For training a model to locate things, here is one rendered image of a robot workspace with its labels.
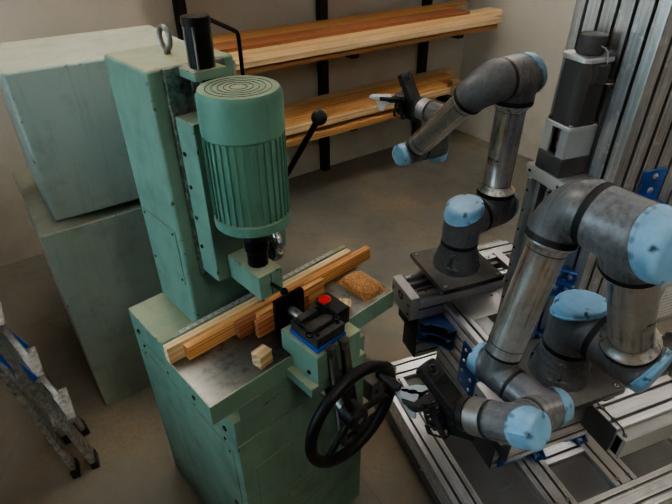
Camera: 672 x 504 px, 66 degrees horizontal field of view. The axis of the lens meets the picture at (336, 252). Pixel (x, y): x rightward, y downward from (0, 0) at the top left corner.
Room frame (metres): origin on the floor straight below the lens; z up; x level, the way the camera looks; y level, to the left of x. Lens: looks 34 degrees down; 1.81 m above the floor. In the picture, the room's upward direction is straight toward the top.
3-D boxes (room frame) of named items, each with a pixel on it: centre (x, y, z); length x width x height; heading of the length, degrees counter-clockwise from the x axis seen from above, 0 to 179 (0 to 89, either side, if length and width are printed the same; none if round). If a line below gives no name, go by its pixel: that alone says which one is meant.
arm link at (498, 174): (1.46, -0.51, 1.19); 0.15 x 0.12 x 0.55; 125
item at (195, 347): (1.09, 0.13, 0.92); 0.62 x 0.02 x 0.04; 133
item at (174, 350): (1.07, 0.18, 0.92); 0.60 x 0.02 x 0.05; 133
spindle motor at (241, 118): (1.04, 0.19, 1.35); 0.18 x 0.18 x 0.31
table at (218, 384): (0.98, 0.10, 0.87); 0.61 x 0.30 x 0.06; 133
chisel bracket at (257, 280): (1.05, 0.20, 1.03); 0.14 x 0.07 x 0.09; 43
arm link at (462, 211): (1.38, -0.40, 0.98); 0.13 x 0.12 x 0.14; 125
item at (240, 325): (1.03, 0.17, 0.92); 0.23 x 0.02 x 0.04; 133
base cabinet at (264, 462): (1.12, 0.27, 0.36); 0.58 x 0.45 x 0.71; 43
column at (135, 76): (1.25, 0.39, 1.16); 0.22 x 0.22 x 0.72; 43
